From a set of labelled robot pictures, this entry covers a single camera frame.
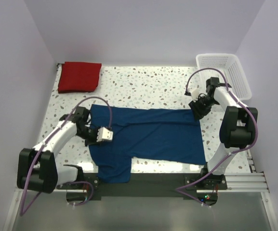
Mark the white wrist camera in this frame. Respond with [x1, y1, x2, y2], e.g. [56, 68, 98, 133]
[96, 127, 113, 142]
[185, 88, 200, 101]

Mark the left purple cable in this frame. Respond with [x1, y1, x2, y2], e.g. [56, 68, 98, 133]
[19, 96, 114, 216]

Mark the folded red t shirt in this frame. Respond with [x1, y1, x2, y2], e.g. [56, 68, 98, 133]
[57, 62, 102, 94]

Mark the blue t shirt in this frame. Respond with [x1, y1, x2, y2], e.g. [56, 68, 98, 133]
[89, 104, 206, 183]

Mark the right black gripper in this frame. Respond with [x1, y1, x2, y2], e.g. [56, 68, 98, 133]
[189, 96, 218, 121]

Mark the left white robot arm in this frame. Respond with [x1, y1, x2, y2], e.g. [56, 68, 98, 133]
[17, 107, 99, 193]

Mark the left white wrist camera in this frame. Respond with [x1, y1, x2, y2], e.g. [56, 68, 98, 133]
[96, 127, 113, 142]

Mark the aluminium frame rail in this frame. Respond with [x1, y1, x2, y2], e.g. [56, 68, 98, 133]
[225, 155, 269, 193]

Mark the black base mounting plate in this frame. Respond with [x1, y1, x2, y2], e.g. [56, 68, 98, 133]
[66, 172, 228, 205]

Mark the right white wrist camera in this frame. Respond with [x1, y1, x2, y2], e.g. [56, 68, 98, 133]
[185, 88, 200, 101]

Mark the white plastic basket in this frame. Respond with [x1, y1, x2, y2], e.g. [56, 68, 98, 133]
[196, 53, 252, 101]

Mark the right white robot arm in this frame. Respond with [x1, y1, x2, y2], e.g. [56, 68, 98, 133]
[185, 77, 258, 189]

